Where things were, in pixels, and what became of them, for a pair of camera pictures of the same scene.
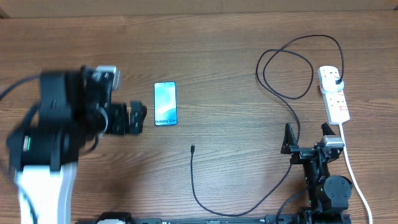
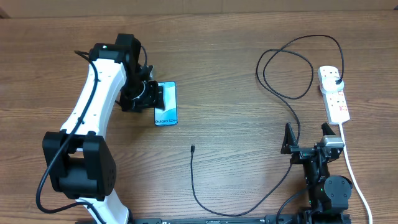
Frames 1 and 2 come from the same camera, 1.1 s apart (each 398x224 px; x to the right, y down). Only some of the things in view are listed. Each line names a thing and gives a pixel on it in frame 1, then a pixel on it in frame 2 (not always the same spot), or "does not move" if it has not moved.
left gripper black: (121, 124) to (152, 100)
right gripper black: (289, 145) does not move
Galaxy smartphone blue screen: (165, 103) does not move
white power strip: (337, 106) does not move
